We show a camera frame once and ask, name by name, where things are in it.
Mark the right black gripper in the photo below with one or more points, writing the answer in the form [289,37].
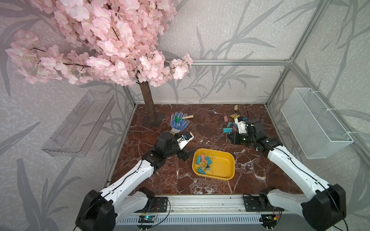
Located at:
[234,139]

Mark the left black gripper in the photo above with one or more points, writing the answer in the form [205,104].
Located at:
[181,154]

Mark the yellow plastic storage tray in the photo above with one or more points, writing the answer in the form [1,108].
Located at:
[222,168]

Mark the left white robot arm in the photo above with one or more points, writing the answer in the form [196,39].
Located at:
[101,211]

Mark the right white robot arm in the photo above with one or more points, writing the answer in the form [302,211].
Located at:
[321,204]

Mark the blue dotted work glove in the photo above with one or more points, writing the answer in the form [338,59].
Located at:
[182,125]

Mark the left green circuit board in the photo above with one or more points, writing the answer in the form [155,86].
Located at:
[147,219]

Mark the right circuit board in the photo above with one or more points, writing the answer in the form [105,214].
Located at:
[269,222]

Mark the pink blossom artificial tree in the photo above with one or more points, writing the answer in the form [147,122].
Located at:
[113,41]

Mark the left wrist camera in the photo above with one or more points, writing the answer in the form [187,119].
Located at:
[183,138]

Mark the green wooden-handled garden tool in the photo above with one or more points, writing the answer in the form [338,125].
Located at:
[178,119]

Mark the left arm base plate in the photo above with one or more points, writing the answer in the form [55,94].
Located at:
[158,204]

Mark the aluminium front rail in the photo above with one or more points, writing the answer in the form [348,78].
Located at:
[202,209]

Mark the white wire mesh basket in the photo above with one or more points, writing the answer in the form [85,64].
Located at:
[318,131]

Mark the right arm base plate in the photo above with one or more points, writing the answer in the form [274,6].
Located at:
[257,203]

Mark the clear acrylic wall shelf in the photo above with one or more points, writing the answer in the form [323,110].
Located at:
[76,134]

